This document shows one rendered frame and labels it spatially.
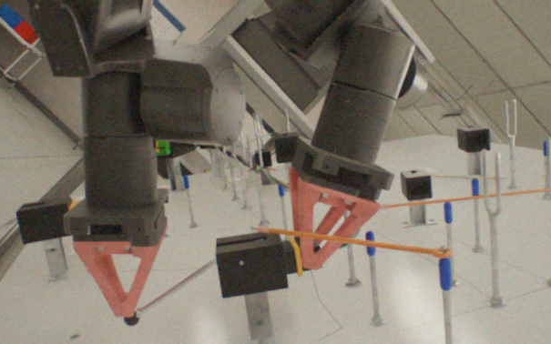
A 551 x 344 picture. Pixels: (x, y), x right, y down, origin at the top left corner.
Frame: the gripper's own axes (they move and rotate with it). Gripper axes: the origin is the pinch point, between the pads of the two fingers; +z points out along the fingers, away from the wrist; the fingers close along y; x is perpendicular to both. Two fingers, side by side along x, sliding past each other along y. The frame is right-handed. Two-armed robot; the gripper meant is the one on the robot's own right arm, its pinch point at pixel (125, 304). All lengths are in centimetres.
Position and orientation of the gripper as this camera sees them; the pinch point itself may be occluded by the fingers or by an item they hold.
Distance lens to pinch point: 46.5
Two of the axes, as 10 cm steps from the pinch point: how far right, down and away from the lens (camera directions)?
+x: -9.9, -0.1, -1.1
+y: -1.1, -1.7, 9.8
